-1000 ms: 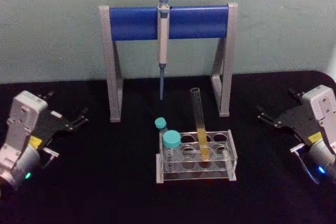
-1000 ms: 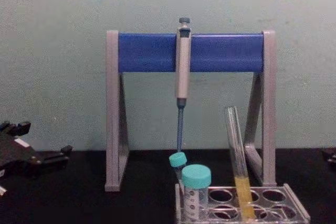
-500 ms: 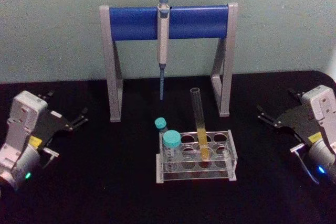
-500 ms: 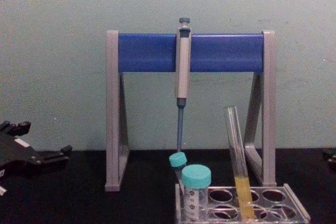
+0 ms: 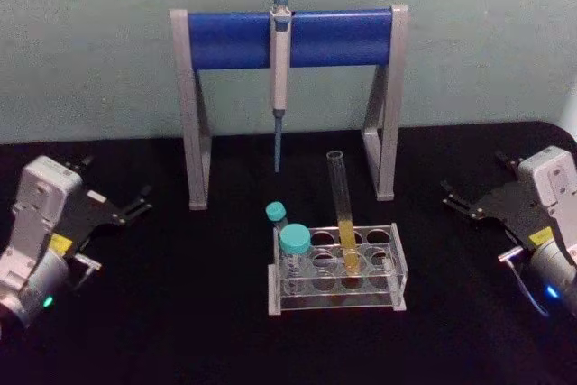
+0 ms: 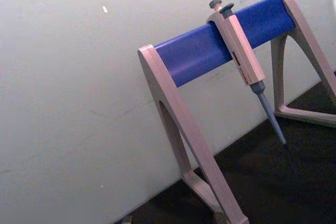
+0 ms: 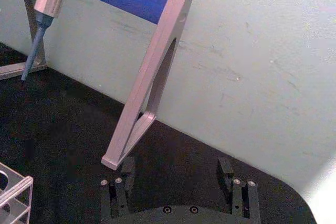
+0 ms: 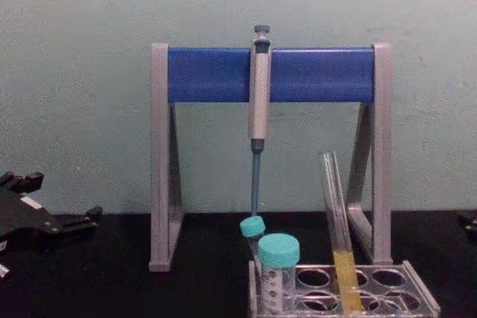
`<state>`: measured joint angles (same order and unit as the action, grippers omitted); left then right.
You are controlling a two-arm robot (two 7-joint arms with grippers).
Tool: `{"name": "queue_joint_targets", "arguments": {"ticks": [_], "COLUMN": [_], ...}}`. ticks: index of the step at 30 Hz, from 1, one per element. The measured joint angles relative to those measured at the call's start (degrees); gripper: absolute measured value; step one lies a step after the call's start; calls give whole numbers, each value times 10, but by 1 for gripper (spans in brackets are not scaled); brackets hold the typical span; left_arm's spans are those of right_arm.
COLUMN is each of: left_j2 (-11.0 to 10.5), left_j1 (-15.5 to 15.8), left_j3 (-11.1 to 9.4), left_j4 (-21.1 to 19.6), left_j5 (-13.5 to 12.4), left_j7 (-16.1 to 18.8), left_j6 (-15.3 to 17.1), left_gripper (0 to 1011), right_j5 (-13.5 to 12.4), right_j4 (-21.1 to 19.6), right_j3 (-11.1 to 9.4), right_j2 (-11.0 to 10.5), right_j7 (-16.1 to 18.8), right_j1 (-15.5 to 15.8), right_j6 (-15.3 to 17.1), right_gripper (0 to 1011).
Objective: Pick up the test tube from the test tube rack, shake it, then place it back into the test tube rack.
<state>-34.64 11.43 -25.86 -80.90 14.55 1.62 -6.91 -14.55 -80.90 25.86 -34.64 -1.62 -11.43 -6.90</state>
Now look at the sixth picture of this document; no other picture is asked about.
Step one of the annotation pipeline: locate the grey pipette stand blue bar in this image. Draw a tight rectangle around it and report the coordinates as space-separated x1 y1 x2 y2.
137 0 336 224

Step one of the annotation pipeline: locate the grey pipette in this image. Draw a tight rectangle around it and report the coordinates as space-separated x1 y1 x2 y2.
206 0 288 146

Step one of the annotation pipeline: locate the black table cloth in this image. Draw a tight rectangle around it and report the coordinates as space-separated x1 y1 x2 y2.
114 70 336 224

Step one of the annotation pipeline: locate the plain pale wall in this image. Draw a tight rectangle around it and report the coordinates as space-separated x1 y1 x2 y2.
0 0 336 224

